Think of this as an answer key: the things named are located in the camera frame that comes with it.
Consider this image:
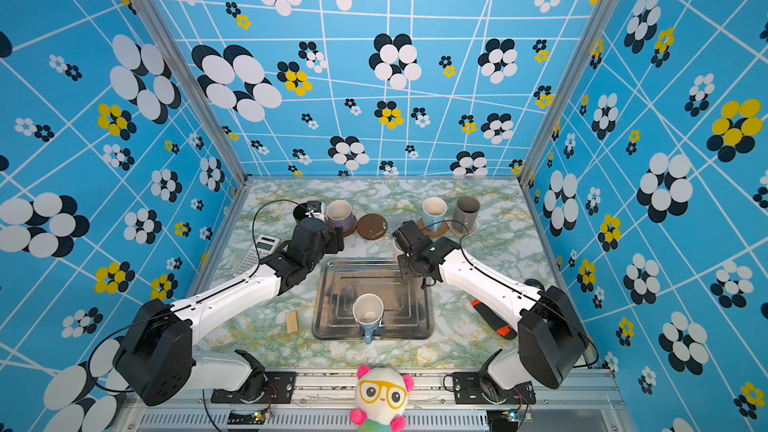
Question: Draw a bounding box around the purple mug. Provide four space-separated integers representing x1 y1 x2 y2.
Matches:
325 200 354 229

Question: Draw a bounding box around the scratched round wooden coaster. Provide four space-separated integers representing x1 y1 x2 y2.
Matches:
356 213 388 241

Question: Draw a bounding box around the black mug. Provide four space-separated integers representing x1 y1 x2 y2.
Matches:
292 202 314 223

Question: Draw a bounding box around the woven rattan coaster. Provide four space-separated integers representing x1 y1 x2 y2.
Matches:
417 218 450 239

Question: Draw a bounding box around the light blue mug front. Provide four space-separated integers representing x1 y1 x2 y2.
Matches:
352 293 385 345

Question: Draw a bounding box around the light blue mug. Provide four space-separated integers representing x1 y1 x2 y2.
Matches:
352 293 385 345
422 197 447 233

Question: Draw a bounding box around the stainless steel cup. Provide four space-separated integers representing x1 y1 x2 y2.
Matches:
451 196 481 236

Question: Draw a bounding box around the dark round wooden coaster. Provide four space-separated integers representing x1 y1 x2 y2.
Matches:
341 214 357 237

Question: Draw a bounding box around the white mug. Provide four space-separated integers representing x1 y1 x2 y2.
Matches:
392 239 404 258

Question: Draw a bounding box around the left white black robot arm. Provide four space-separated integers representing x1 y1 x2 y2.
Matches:
113 218 344 406

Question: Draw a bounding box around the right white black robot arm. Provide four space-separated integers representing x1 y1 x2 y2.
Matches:
393 221 591 403

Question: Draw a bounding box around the metal serving tray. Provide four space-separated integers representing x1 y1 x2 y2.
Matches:
312 258 434 341

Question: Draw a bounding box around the small wooden block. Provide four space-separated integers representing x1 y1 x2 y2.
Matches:
285 311 299 334

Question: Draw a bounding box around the black orange utility knife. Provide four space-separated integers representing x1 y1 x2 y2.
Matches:
472 299 517 340

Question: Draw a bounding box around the panda plush toy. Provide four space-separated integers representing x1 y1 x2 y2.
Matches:
350 365 414 432

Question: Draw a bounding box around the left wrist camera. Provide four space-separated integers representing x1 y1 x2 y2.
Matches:
304 200 326 222

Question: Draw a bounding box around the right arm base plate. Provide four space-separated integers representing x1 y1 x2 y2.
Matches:
449 372 537 406

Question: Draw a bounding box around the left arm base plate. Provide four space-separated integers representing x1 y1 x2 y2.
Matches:
210 371 297 405

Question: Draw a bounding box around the aluminium front rail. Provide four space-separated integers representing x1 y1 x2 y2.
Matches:
113 369 635 431

